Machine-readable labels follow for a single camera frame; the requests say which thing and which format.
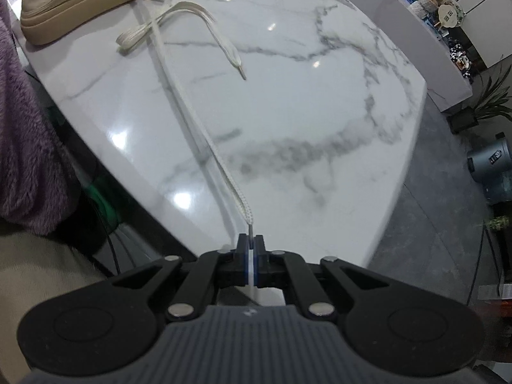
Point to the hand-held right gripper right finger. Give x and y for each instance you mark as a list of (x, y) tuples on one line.
[(258, 264)]

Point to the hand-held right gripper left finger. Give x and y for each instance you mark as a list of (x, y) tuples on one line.
[(244, 266)]

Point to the white shoelace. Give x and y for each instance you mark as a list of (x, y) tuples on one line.
[(244, 208)]

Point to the beige canvas shoe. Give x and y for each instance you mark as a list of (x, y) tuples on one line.
[(60, 4)]

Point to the green plastic object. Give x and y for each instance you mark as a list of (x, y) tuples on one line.
[(106, 208)]

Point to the beige pants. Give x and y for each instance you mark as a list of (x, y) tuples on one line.
[(32, 268)]

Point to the small potted plant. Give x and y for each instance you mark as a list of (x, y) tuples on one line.
[(498, 223)]

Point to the grey trash can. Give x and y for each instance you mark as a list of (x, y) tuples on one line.
[(490, 168)]

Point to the potted green plant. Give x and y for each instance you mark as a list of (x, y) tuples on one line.
[(466, 120)]

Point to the purple fleece garment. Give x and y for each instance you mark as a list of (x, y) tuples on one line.
[(24, 128)]

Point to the marble television console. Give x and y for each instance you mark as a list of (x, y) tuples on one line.
[(420, 48)]

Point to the black white toy cars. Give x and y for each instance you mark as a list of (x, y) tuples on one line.
[(460, 58)]

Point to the white woven basket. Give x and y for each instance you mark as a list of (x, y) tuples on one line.
[(424, 8)]

